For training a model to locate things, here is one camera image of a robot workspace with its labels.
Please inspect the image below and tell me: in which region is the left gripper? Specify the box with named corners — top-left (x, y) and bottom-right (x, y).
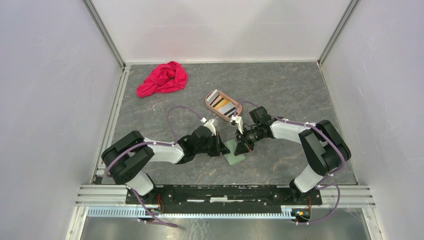
top-left (195, 131), bottom-right (230, 157)

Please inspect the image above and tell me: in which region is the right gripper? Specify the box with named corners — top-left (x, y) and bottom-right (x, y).
top-left (234, 124), bottom-right (263, 156)

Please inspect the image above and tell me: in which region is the green card holder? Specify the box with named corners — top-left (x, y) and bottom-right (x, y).
top-left (224, 139), bottom-right (246, 166)

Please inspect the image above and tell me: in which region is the pink oval tray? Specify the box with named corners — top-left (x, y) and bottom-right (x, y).
top-left (204, 89), bottom-right (243, 122)

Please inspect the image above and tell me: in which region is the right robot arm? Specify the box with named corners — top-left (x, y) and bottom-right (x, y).
top-left (229, 106), bottom-right (352, 204)

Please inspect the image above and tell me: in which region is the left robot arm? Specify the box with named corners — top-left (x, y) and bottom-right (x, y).
top-left (101, 126), bottom-right (231, 204)

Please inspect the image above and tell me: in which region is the gold striped card in tray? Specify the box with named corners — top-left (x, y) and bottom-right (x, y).
top-left (212, 98), bottom-right (230, 110)

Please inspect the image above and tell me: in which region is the stack of silver cards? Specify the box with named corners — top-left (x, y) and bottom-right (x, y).
top-left (205, 89), bottom-right (220, 105)

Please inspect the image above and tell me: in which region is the red crumpled cloth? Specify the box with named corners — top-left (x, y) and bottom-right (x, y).
top-left (135, 61), bottom-right (188, 98)

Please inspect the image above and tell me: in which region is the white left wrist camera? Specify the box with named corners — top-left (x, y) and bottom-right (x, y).
top-left (200, 117), bottom-right (217, 136)

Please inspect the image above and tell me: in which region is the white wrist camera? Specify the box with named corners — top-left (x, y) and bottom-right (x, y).
top-left (200, 117), bottom-right (217, 136)
top-left (229, 115), bottom-right (244, 134)

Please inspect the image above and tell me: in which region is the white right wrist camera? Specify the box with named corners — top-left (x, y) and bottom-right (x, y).
top-left (229, 115), bottom-right (244, 134)

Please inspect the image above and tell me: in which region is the white slotted cable duct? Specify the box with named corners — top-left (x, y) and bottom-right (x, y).
top-left (87, 206), bottom-right (306, 220)

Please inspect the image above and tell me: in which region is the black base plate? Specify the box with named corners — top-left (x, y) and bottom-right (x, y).
top-left (141, 184), bottom-right (323, 214)

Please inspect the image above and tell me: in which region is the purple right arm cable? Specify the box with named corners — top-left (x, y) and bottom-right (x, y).
top-left (231, 100), bottom-right (347, 226)

